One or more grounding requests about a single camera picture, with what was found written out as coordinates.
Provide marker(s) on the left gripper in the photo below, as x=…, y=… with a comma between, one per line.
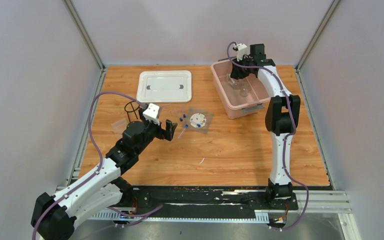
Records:
x=167, y=134

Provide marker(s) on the white clay triangle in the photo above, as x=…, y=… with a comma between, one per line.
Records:
x=233, y=83

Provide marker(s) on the pink plastic bin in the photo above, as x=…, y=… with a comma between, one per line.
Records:
x=239, y=97

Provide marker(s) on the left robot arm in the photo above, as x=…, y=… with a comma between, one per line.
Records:
x=55, y=217

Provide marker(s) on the black metal tripod stand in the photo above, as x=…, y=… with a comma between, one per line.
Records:
x=132, y=110

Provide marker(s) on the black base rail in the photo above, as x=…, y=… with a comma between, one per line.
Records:
x=206, y=202

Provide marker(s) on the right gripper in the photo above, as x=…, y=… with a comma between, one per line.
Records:
x=236, y=74

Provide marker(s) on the clear test tube rack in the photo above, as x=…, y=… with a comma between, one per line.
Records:
x=119, y=126

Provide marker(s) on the glass flask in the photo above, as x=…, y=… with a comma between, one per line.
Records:
x=244, y=81

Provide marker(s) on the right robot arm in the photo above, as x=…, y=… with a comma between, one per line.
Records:
x=282, y=115

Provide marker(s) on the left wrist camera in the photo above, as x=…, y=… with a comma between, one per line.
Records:
x=152, y=113

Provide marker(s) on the white plastic lid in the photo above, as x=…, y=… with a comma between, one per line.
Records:
x=164, y=86

